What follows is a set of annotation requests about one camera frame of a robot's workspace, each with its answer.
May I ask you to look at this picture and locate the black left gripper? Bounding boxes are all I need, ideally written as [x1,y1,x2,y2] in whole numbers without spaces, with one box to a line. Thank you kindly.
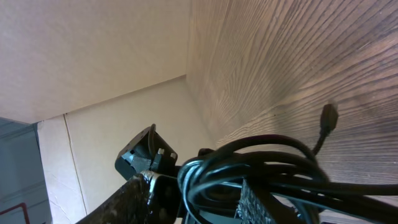
[114,124,184,223]

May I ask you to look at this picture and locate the black USB-A cable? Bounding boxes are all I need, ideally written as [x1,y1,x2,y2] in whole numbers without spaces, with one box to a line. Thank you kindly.
[177,134,398,224]

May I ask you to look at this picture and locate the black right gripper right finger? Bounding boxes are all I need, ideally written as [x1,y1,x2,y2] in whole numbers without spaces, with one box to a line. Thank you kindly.
[237,179,299,224]

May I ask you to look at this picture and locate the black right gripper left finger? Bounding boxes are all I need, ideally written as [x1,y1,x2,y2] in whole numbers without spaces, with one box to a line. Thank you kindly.
[76,174,151,224]

